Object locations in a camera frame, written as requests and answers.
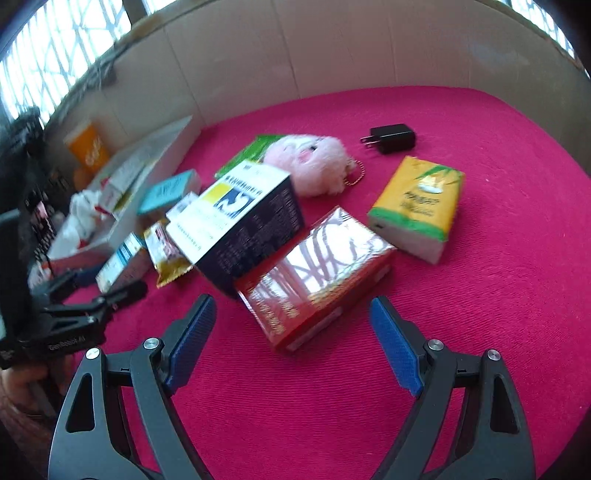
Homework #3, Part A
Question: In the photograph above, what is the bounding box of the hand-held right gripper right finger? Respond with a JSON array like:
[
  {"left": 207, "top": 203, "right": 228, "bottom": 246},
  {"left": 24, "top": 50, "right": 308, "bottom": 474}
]
[{"left": 368, "top": 296, "right": 536, "bottom": 480}]

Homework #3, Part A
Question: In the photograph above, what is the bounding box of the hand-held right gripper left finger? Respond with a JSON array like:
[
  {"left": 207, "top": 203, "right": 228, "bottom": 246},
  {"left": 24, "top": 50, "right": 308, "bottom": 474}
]
[{"left": 48, "top": 293, "right": 218, "bottom": 480}]

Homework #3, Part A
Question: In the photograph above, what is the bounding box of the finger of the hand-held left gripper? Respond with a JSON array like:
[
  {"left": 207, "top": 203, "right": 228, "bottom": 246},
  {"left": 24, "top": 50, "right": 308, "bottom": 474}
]
[
  {"left": 41, "top": 281, "right": 148, "bottom": 324},
  {"left": 30, "top": 269, "right": 105, "bottom": 303}
]

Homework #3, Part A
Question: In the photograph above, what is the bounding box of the yellow red snack packet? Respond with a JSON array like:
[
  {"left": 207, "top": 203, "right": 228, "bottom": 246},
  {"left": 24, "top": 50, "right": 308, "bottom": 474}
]
[{"left": 144, "top": 220, "right": 195, "bottom": 288}]

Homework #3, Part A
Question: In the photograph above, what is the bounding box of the red shiny box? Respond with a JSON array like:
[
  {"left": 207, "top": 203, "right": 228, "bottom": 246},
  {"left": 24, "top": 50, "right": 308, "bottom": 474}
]
[{"left": 234, "top": 206, "right": 398, "bottom": 354}]

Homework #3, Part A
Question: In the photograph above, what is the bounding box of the dark blue white box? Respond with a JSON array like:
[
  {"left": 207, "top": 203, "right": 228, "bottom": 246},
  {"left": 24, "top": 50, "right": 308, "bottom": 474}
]
[{"left": 165, "top": 165, "right": 306, "bottom": 300}]

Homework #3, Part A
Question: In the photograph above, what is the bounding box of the yellow tissue pack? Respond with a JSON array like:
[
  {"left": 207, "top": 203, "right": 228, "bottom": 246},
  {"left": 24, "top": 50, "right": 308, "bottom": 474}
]
[{"left": 367, "top": 156, "right": 466, "bottom": 265}]

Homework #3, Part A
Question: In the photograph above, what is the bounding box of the white tray box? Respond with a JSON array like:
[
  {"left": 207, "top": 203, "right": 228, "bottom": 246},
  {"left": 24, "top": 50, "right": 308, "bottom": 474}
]
[{"left": 46, "top": 114, "right": 202, "bottom": 261}]

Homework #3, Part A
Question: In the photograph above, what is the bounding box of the person's left forearm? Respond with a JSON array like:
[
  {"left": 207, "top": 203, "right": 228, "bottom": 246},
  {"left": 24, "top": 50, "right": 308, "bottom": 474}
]
[{"left": 0, "top": 397, "right": 61, "bottom": 462}]

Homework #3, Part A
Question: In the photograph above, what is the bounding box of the person's left hand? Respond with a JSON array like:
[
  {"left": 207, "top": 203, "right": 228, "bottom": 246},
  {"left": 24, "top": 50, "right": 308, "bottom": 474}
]
[{"left": 0, "top": 355, "right": 77, "bottom": 407}]

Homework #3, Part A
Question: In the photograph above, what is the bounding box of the small white blue box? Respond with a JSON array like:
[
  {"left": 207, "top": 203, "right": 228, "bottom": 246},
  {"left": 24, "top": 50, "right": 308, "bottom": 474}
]
[{"left": 95, "top": 232, "right": 153, "bottom": 295}]

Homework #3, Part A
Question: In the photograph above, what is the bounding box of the white plastic bag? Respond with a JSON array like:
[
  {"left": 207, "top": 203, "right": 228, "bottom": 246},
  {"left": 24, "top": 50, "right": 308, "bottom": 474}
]
[{"left": 48, "top": 189, "right": 116, "bottom": 259}]

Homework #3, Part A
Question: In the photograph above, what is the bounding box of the phone on stand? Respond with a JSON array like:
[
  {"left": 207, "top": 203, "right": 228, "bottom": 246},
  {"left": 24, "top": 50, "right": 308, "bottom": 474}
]
[{"left": 25, "top": 185, "right": 54, "bottom": 245}]

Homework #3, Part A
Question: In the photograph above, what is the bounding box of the red blanket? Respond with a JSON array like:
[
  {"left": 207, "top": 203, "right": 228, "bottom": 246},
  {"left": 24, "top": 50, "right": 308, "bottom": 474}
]
[{"left": 28, "top": 87, "right": 591, "bottom": 480}]

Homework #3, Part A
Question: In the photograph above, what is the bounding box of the white printed box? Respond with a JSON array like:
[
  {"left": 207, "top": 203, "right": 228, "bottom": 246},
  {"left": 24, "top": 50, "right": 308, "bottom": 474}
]
[{"left": 166, "top": 191, "right": 200, "bottom": 222}]

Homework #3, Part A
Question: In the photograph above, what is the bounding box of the teal box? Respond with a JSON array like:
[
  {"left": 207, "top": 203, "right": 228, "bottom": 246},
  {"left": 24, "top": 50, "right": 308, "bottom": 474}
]
[{"left": 137, "top": 169, "right": 202, "bottom": 216}]

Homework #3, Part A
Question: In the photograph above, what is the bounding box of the orange paper cup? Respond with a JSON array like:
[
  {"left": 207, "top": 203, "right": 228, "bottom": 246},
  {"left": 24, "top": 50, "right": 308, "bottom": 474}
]
[{"left": 64, "top": 120, "right": 112, "bottom": 175}]

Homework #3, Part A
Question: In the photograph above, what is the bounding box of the green packet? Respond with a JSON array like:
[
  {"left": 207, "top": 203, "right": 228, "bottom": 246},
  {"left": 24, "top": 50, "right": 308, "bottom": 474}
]
[{"left": 215, "top": 135, "right": 289, "bottom": 182}]

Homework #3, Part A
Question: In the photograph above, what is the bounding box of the pink plush toy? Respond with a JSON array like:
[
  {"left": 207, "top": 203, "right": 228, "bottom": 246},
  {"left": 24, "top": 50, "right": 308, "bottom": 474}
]
[{"left": 263, "top": 134, "right": 369, "bottom": 198}]

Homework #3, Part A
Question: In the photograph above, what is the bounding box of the black charger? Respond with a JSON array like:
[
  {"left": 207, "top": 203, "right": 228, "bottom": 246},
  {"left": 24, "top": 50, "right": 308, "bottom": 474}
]
[{"left": 360, "top": 124, "right": 417, "bottom": 156}]

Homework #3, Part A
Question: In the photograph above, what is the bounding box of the window with metal grille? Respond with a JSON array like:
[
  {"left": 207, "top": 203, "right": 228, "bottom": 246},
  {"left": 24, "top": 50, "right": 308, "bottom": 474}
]
[{"left": 0, "top": 0, "right": 580, "bottom": 123}]

